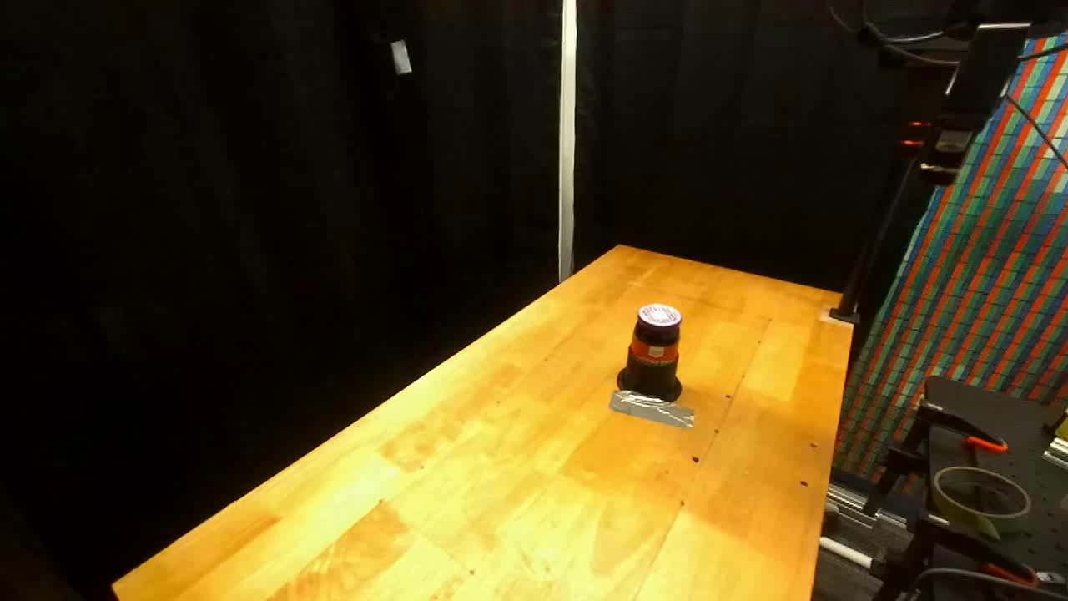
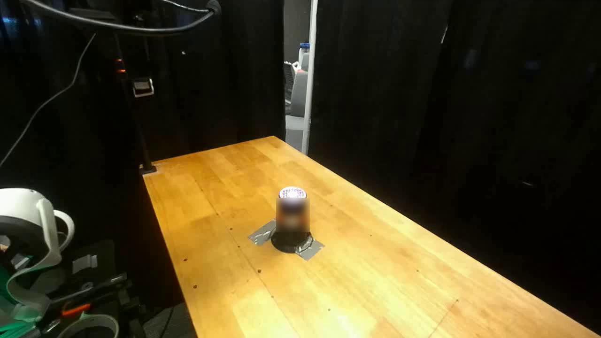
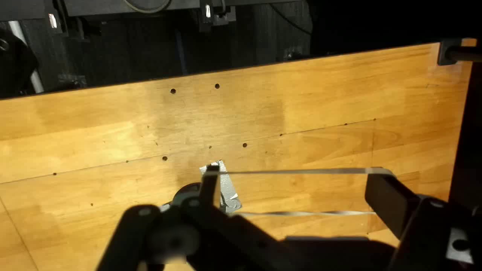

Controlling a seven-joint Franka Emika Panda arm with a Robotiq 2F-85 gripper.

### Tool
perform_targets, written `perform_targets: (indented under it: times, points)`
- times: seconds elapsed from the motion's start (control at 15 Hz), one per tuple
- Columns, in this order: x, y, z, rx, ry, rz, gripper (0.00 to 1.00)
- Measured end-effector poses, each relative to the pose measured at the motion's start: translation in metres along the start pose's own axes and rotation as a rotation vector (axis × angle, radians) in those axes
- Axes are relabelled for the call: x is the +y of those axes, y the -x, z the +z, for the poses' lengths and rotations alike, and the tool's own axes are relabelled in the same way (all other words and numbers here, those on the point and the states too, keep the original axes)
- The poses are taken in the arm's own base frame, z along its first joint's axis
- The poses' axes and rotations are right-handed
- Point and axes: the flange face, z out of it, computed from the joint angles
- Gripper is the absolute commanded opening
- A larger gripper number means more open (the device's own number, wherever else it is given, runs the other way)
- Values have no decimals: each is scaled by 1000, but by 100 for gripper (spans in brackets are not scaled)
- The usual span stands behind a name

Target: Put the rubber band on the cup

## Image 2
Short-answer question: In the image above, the dark cup with white base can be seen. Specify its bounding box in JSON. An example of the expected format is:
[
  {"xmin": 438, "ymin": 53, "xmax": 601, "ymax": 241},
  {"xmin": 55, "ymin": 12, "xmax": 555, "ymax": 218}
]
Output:
[{"xmin": 269, "ymin": 185, "xmax": 314, "ymax": 256}]

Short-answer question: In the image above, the white bottle with blue cap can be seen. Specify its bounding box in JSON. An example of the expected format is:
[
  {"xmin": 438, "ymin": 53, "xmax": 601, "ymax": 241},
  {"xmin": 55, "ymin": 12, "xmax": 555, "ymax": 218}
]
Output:
[{"xmin": 298, "ymin": 40, "xmax": 313, "ymax": 72}]

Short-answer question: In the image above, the white VR headset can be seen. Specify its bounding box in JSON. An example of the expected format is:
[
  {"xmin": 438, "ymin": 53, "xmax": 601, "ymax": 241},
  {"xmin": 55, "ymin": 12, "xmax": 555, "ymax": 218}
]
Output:
[{"xmin": 0, "ymin": 187, "xmax": 78, "ymax": 326}]

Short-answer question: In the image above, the grey duct tape piece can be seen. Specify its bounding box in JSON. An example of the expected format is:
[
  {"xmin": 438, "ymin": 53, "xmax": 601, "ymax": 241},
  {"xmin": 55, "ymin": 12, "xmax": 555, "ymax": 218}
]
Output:
[
  {"xmin": 294, "ymin": 239, "xmax": 326, "ymax": 264},
  {"xmin": 249, "ymin": 220, "xmax": 279, "ymax": 247}
]

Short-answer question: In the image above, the white vertical post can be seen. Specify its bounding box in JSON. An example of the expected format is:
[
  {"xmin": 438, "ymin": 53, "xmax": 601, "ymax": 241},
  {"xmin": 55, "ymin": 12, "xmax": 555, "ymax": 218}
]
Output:
[{"xmin": 303, "ymin": 0, "xmax": 320, "ymax": 157}]

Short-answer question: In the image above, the black camera stand pole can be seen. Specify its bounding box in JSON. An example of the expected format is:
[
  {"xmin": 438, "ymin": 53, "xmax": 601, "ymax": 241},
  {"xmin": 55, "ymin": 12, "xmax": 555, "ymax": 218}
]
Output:
[{"xmin": 112, "ymin": 34, "xmax": 159, "ymax": 175}]

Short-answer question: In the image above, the grey controller ring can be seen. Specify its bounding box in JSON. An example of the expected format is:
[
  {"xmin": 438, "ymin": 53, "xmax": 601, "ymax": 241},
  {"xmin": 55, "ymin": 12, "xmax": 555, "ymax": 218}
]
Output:
[{"xmin": 55, "ymin": 312, "xmax": 123, "ymax": 338}]

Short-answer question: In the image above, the orange handled tool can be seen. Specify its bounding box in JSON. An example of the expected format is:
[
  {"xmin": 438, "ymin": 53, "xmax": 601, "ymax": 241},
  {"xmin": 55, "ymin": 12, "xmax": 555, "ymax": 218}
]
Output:
[{"xmin": 61, "ymin": 303, "xmax": 95, "ymax": 320}]

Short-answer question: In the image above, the thin grey cable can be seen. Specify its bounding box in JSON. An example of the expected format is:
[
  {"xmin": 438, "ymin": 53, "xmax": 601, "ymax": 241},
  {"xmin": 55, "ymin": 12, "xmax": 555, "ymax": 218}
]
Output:
[{"xmin": 0, "ymin": 33, "xmax": 100, "ymax": 170}]

